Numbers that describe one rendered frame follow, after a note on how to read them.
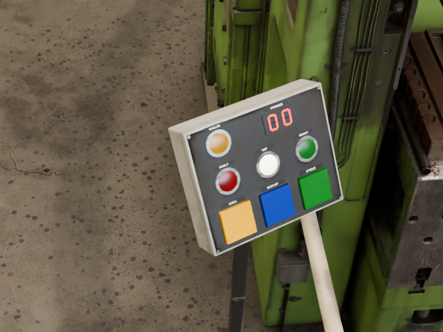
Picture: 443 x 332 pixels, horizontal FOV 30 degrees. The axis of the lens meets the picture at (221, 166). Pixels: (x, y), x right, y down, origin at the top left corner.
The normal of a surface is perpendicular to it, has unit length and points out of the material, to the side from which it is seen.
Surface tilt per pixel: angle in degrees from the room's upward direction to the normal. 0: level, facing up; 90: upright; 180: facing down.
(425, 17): 90
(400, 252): 90
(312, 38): 90
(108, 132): 0
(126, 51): 0
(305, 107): 60
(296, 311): 90
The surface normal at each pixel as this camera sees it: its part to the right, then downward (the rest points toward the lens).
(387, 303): 0.10, 0.72
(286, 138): 0.46, 0.19
